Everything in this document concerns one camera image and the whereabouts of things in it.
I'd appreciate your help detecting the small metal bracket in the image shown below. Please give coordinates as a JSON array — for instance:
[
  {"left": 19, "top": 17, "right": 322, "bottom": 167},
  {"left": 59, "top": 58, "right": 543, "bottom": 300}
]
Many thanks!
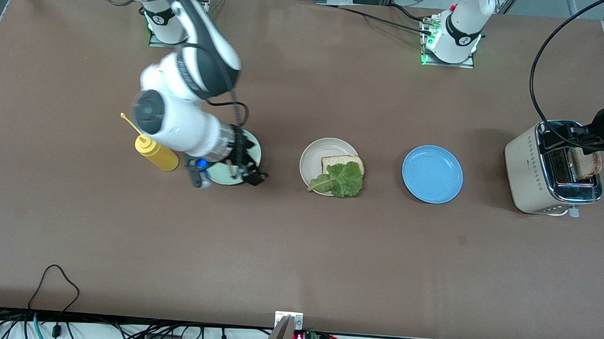
[{"left": 275, "top": 311, "right": 304, "bottom": 330}]

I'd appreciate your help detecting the brown bread slice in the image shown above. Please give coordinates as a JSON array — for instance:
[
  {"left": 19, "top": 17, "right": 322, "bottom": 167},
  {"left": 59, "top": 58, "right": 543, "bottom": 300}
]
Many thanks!
[
  {"left": 566, "top": 146, "right": 603, "bottom": 182},
  {"left": 321, "top": 154, "right": 366, "bottom": 177}
]

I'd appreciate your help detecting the pale green plate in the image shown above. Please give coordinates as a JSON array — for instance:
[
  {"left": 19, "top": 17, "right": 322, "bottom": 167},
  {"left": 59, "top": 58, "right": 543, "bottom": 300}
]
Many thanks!
[{"left": 205, "top": 127, "right": 263, "bottom": 187}]

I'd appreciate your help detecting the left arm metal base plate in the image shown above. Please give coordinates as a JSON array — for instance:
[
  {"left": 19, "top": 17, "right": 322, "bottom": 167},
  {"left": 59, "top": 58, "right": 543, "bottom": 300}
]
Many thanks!
[{"left": 420, "top": 15, "right": 478, "bottom": 69}]

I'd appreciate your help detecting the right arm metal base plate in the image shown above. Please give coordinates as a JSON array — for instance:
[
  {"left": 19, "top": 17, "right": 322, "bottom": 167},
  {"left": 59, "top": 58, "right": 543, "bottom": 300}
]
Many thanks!
[{"left": 148, "top": 0, "right": 211, "bottom": 51}]

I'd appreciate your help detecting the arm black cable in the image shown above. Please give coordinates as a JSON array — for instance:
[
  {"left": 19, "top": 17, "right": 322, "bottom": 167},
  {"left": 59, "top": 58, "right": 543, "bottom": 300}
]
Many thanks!
[
  {"left": 527, "top": 0, "right": 604, "bottom": 153},
  {"left": 77, "top": 0, "right": 255, "bottom": 128}
]

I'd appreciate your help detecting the short black table cable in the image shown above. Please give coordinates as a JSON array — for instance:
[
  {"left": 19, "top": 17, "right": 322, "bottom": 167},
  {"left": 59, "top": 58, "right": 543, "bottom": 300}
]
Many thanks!
[{"left": 387, "top": 4, "right": 433, "bottom": 23}]

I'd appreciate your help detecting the green lettuce leaf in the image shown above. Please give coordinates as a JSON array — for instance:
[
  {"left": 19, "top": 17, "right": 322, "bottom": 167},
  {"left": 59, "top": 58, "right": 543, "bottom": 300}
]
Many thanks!
[{"left": 307, "top": 159, "right": 366, "bottom": 200}]

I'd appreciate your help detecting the long black table cable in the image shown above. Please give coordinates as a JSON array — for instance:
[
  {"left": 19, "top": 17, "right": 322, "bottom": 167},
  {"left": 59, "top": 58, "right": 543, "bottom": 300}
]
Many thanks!
[{"left": 314, "top": 3, "right": 435, "bottom": 35}]

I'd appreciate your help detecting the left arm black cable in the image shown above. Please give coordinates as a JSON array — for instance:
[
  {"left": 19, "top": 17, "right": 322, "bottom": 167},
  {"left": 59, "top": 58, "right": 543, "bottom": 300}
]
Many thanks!
[{"left": 527, "top": 0, "right": 604, "bottom": 153}]

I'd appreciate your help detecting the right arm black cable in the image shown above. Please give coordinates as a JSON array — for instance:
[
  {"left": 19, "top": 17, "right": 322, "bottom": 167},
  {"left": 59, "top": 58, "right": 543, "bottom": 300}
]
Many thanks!
[{"left": 77, "top": 0, "right": 255, "bottom": 128}]

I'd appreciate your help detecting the thin black looped cable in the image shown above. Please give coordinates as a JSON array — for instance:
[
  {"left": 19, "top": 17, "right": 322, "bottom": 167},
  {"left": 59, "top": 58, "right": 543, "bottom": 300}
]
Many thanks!
[{"left": 25, "top": 263, "right": 82, "bottom": 339}]

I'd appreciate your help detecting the blue plate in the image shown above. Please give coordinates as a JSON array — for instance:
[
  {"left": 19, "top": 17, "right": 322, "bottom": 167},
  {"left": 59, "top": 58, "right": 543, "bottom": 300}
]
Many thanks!
[{"left": 400, "top": 144, "right": 466, "bottom": 206}]

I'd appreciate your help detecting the teal cable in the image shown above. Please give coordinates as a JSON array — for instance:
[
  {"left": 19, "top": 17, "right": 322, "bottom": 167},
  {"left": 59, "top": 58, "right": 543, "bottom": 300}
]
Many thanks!
[{"left": 32, "top": 312, "right": 48, "bottom": 339}]

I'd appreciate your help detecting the yellow mustard squeeze bottle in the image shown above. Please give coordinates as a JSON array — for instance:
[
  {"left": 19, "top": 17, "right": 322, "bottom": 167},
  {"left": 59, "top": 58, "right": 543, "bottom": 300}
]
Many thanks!
[{"left": 118, "top": 112, "right": 182, "bottom": 173}]

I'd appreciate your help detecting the beige plate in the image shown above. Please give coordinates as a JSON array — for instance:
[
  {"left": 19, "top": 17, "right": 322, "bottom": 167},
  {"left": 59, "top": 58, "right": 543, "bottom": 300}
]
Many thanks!
[{"left": 297, "top": 136, "right": 361, "bottom": 198}]

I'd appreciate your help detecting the beige chrome toaster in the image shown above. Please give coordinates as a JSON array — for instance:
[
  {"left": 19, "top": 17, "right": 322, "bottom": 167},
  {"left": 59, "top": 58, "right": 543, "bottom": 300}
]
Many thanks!
[{"left": 501, "top": 117, "right": 604, "bottom": 219}]

